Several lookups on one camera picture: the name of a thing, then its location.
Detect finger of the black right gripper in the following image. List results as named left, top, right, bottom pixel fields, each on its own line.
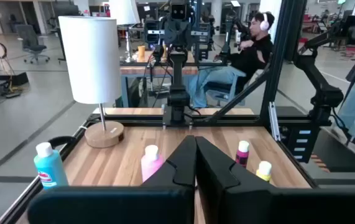
left=178, top=19, right=193, bottom=47
left=164, top=19, right=179, bottom=47

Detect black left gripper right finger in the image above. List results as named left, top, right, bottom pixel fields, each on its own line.
left=195, top=136, right=355, bottom=224

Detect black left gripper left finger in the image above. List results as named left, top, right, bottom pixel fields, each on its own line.
left=27, top=135, right=198, bottom=224

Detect large pink paint bottle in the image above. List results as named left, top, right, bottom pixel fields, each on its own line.
left=141, top=144, right=165, bottom=184

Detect large teal paint bottle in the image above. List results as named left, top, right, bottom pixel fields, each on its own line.
left=33, top=142, right=69, bottom=190

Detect small yellow paint bottle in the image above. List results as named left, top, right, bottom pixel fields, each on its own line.
left=256, top=161, right=273, bottom=183

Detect small magenta paint bottle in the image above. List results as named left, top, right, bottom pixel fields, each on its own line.
left=235, top=140, right=250, bottom=168

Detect background white lamp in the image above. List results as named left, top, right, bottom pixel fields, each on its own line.
left=108, top=0, right=141, bottom=63

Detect white shade wooden table lamp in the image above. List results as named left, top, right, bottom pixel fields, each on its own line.
left=58, top=16, right=125, bottom=149

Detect person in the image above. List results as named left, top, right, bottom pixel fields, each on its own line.
left=188, top=11, right=275, bottom=109

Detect black power box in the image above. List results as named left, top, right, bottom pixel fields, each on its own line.
left=288, top=124, right=320, bottom=163

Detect person's white headphones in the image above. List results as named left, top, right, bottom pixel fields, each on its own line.
left=259, top=12, right=270, bottom=32

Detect grey office chair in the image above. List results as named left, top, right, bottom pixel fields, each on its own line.
left=14, top=24, right=51, bottom=65

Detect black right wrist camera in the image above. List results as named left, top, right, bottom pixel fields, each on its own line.
left=169, top=2, right=188, bottom=21

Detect silver frame bracket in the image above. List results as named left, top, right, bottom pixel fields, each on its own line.
left=269, top=101, right=281, bottom=141

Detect black curved handle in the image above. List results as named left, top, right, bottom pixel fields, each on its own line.
left=48, top=136, right=77, bottom=149

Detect black aluminium table frame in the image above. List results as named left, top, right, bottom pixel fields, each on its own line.
left=0, top=0, right=321, bottom=224

